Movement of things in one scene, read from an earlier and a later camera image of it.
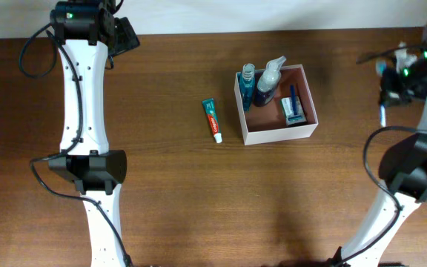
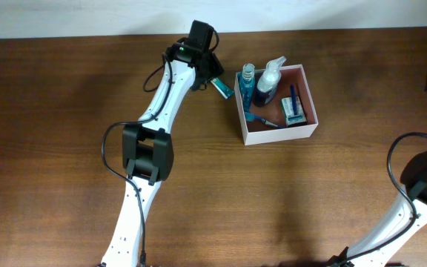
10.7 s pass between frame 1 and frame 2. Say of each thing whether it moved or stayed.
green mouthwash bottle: stayed
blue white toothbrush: moved
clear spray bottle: stayed
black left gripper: moved
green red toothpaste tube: moved
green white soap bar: stayed
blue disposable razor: stayed
